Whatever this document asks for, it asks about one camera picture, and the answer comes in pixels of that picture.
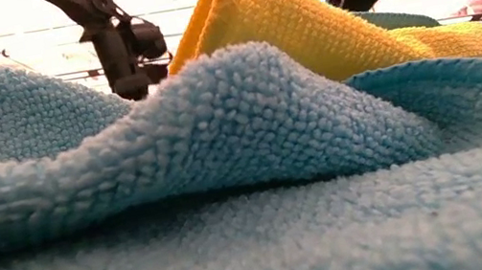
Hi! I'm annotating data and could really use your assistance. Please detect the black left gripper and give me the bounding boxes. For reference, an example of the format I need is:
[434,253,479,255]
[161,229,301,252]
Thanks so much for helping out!
[33,0,173,116]

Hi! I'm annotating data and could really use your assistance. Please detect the yellow microfiber towel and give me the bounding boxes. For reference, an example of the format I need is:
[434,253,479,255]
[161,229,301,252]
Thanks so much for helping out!
[156,0,482,121]

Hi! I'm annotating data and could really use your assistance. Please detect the blue microfiber towel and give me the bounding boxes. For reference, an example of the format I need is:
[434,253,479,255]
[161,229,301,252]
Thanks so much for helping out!
[352,0,442,40]
[0,0,482,270]
[342,50,482,169]

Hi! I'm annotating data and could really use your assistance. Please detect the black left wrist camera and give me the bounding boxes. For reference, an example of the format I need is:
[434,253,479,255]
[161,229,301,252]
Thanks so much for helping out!
[125,14,171,64]

